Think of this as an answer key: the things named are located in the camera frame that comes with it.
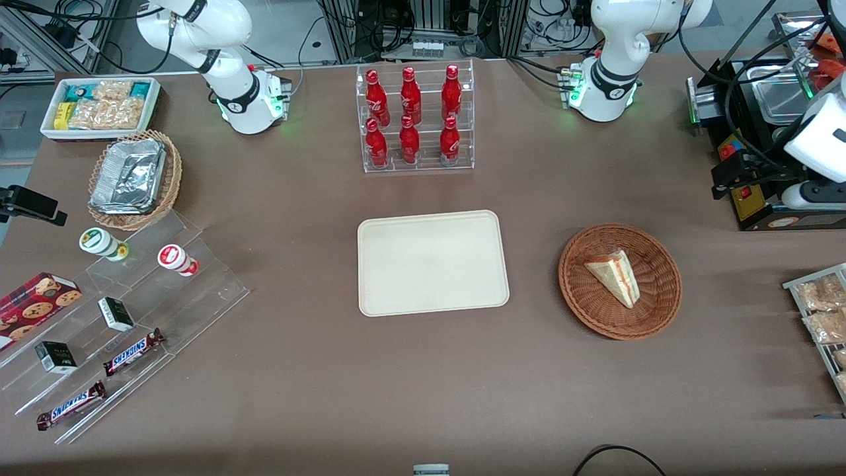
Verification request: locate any triangular sandwich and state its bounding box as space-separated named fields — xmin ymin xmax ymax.
xmin=584 ymin=249 xmax=641 ymax=309

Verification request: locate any brown round wicker basket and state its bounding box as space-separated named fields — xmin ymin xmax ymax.
xmin=558 ymin=223 xmax=683 ymax=341

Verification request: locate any cream plastic tray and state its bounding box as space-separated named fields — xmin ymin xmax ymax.
xmin=357 ymin=210 xmax=511 ymax=317

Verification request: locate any light oval wicker basket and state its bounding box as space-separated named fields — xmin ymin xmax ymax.
xmin=87 ymin=129 xmax=183 ymax=231

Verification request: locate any black food warmer machine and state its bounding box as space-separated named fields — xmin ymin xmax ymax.
xmin=685 ymin=12 xmax=846 ymax=232

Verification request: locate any stainless steel pan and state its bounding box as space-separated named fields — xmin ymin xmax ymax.
xmin=750 ymin=78 xmax=817 ymax=126

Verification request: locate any clear fried snack bag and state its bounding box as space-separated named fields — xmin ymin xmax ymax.
xmin=802 ymin=309 xmax=846 ymax=346
xmin=795 ymin=274 xmax=846 ymax=313

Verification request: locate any clear acrylic bottle rack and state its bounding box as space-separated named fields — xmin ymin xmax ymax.
xmin=356 ymin=59 xmax=476 ymax=174

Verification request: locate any red cola bottle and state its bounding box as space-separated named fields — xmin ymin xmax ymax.
xmin=439 ymin=116 xmax=461 ymax=167
xmin=441 ymin=64 xmax=463 ymax=124
xmin=365 ymin=118 xmax=389 ymax=169
xmin=365 ymin=69 xmax=391 ymax=128
xmin=400 ymin=66 xmax=422 ymax=125
xmin=399 ymin=115 xmax=421 ymax=166

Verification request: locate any clear acrylic stepped display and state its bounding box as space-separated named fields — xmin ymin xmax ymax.
xmin=0 ymin=209 xmax=251 ymax=446

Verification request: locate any red lid yogurt cup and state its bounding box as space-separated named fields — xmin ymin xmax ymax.
xmin=157 ymin=243 xmax=200 ymax=277

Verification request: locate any aluminium foil container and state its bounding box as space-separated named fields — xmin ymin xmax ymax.
xmin=89 ymin=138 xmax=167 ymax=216

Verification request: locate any snickers chocolate bar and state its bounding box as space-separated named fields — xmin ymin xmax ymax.
xmin=102 ymin=328 xmax=166 ymax=377
xmin=36 ymin=380 xmax=107 ymax=432

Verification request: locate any clear rice cracker bag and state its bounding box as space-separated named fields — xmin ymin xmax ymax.
xmin=68 ymin=97 xmax=147 ymax=130
xmin=93 ymin=80 xmax=134 ymax=101

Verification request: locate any small black carton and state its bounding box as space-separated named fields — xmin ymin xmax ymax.
xmin=34 ymin=340 xmax=78 ymax=375
xmin=98 ymin=296 xmax=135 ymax=333

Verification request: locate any green lid yogurt cup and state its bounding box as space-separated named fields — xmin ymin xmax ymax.
xmin=79 ymin=227 xmax=130 ymax=262

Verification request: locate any white rectangular snack bin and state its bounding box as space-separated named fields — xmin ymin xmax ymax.
xmin=40 ymin=77 xmax=163 ymax=142

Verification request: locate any black clamp device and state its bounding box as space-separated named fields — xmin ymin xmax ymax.
xmin=0 ymin=185 xmax=69 ymax=227

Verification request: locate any red chocolate cookie box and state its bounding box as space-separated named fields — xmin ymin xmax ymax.
xmin=0 ymin=272 xmax=83 ymax=351

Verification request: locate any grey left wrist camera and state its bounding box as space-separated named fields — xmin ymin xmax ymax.
xmin=780 ymin=180 xmax=846 ymax=211

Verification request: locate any metal wire rack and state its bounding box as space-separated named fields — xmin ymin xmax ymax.
xmin=782 ymin=262 xmax=846 ymax=405

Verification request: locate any black cable loop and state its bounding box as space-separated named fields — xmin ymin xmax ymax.
xmin=572 ymin=444 xmax=668 ymax=476

